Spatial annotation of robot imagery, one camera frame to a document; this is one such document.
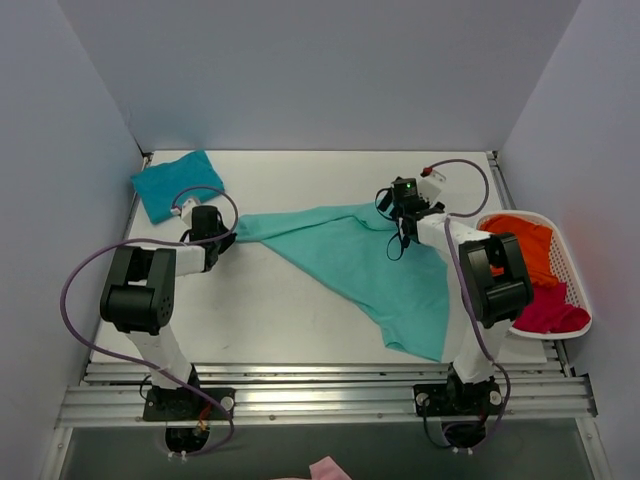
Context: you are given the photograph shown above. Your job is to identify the mint green t-shirt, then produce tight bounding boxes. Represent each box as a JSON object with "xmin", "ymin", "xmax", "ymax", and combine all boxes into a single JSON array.
[{"xmin": 236, "ymin": 204, "xmax": 450, "ymax": 361}]

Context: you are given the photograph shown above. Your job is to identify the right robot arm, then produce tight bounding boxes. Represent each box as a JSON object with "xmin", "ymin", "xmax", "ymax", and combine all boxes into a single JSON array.
[{"xmin": 376, "ymin": 173, "xmax": 533, "ymax": 413}]

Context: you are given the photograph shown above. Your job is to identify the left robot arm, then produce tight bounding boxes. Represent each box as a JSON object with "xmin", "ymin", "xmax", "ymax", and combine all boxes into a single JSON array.
[{"xmin": 100, "ymin": 205, "xmax": 236, "ymax": 419}]

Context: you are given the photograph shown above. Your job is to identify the folded teal t-shirt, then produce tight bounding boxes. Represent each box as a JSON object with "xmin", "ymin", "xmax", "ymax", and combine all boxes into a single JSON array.
[{"xmin": 131, "ymin": 150, "xmax": 225, "ymax": 225}]

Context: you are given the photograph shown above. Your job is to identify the orange t-shirt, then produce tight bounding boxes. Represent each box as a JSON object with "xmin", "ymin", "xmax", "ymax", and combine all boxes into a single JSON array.
[{"xmin": 479, "ymin": 214, "xmax": 559, "ymax": 288}]

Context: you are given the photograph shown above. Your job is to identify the white plastic laundry basket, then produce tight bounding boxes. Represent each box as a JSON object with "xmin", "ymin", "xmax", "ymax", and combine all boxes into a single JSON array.
[{"xmin": 476, "ymin": 210, "xmax": 592, "ymax": 340}]

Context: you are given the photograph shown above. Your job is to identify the magenta t-shirt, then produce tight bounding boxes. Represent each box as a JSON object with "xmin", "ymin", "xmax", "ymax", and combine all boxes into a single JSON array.
[{"xmin": 513, "ymin": 282, "xmax": 591, "ymax": 334}]

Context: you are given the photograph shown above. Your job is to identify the pink cloth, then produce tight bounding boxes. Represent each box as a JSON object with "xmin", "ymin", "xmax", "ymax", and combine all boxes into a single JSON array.
[{"xmin": 309, "ymin": 456, "xmax": 351, "ymax": 480}]

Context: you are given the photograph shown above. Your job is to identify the black thin cable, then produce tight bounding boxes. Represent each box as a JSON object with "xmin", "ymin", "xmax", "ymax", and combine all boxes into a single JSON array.
[{"xmin": 374, "ymin": 187, "xmax": 416, "ymax": 262}]

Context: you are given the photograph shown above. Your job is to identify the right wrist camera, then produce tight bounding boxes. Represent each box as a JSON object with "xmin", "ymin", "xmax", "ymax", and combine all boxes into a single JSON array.
[{"xmin": 417, "ymin": 167, "xmax": 446, "ymax": 204}]

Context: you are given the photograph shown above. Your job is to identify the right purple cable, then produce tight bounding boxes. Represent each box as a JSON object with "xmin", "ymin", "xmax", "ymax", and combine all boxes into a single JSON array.
[{"xmin": 422, "ymin": 158, "xmax": 511, "ymax": 446}]

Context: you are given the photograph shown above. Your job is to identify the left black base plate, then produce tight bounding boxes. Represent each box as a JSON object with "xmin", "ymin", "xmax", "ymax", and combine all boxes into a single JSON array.
[{"xmin": 142, "ymin": 386, "xmax": 225, "ymax": 422}]

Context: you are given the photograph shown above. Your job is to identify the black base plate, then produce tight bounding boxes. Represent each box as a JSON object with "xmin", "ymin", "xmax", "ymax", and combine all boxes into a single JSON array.
[
  {"xmin": 412, "ymin": 382, "xmax": 503, "ymax": 417},
  {"xmin": 142, "ymin": 386, "xmax": 225, "ymax": 422}
]

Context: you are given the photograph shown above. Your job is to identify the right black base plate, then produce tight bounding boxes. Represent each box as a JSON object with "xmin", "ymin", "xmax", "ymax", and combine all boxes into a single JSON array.
[{"xmin": 412, "ymin": 382, "xmax": 503, "ymax": 417}]

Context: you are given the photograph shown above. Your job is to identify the aluminium rail frame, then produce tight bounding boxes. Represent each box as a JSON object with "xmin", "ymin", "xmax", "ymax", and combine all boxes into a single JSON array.
[{"xmin": 39, "ymin": 149, "xmax": 616, "ymax": 480}]

